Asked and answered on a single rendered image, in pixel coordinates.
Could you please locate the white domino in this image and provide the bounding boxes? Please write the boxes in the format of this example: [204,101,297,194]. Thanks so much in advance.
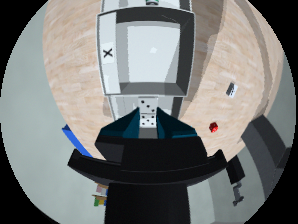
[138,96,158,126]

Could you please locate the red die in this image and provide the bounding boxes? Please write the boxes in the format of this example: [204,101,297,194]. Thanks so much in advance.
[209,122,218,132]

